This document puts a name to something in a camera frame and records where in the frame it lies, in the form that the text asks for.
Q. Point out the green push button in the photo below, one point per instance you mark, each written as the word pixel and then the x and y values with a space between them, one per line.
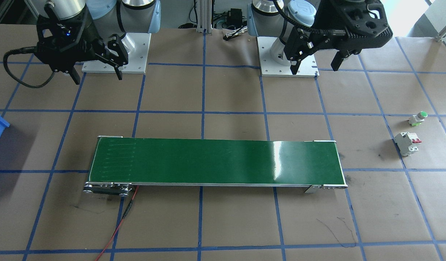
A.
pixel 417 119

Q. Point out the silver metal plug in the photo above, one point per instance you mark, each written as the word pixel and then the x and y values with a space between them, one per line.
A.
pixel 233 35

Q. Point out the black power brick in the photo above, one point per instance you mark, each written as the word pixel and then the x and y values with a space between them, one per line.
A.
pixel 235 16

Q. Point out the aluminium profile bar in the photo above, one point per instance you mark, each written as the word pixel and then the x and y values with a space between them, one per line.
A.
pixel 441 36

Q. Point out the green conveyor belt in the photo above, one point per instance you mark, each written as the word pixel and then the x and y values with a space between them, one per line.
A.
pixel 208 163

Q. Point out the metal bar frame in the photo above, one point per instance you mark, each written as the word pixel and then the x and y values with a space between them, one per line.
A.
pixel 204 21

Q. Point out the white circuit breaker red switch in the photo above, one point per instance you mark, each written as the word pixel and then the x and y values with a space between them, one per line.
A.
pixel 404 143

